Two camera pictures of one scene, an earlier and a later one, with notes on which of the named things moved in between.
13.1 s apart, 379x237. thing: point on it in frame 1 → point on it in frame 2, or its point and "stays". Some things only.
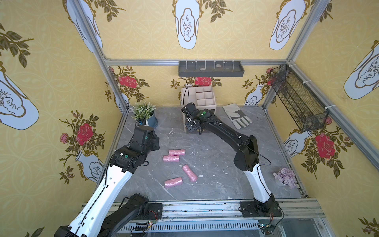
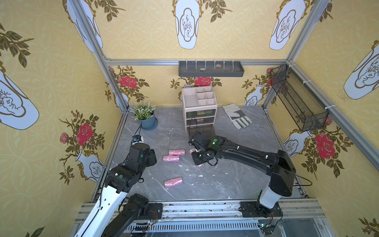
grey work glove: [239, 119] stays
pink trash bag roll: [178, 152] stays
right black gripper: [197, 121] → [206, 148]
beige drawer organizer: [201, 97] stays
